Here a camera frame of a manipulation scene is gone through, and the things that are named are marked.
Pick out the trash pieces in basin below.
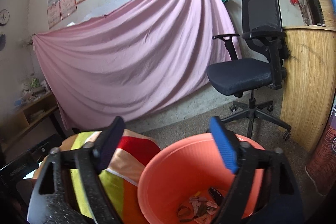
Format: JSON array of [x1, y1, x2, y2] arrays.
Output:
[[176, 187, 226, 223]]

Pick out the colourful patchwork table cloth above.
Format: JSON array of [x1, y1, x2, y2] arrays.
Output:
[[32, 128, 161, 224]]

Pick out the wooden shelf desk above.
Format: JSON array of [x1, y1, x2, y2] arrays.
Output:
[[1, 92, 59, 152]]

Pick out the orange plastic basin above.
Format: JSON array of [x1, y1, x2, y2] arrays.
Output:
[[136, 132, 266, 224]]

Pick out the clutter pile on shelf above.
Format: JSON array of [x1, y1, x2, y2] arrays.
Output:
[[14, 74, 51, 107]]

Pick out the pink hanging sheet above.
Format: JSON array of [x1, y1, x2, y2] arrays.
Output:
[[33, 0, 235, 131]]

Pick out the wooden cabinet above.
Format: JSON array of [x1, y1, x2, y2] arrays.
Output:
[[279, 0, 336, 152]]

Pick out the black office chair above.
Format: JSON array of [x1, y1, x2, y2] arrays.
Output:
[[207, 0, 291, 140]]

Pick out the black object hung on wall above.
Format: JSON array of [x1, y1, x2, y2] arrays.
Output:
[[0, 34, 6, 51]]

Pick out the round wall clock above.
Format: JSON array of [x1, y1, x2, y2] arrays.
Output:
[[0, 9, 10, 26]]

